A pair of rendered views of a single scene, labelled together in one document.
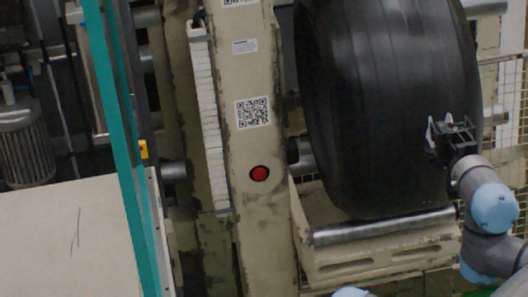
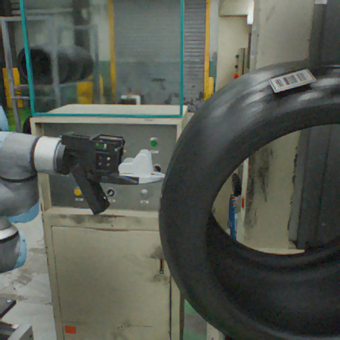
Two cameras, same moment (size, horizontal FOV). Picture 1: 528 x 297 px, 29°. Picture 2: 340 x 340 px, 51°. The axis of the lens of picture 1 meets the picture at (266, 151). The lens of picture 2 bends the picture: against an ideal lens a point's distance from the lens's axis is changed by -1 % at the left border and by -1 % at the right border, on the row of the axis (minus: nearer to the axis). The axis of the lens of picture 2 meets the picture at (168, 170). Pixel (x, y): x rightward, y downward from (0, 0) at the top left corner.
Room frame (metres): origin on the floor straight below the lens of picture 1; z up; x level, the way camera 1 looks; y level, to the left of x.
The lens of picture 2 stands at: (1.80, -0.99, 1.47)
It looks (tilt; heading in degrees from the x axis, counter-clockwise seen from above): 18 degrees down; 103
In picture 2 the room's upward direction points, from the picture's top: straight up
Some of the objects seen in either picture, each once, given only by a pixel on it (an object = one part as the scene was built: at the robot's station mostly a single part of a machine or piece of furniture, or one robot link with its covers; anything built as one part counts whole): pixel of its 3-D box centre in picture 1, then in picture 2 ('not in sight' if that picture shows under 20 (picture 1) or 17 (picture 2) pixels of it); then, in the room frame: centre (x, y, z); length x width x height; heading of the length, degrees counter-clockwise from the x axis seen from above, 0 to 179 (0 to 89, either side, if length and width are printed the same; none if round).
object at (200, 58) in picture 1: (212, 122); not in sight; (1.83, 0.11, 1.19); 0.05 x 0.04 x 0.48; 7
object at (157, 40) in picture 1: (176, 133); not in sight; (2.69, 0.28, 0.61); 0.33 x 0.06 x 0.86; 7
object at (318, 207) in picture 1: (365, 222); not in sight; (1.92, -0.22, 0.80); 0.37 x 0.36 x 0.02; 7
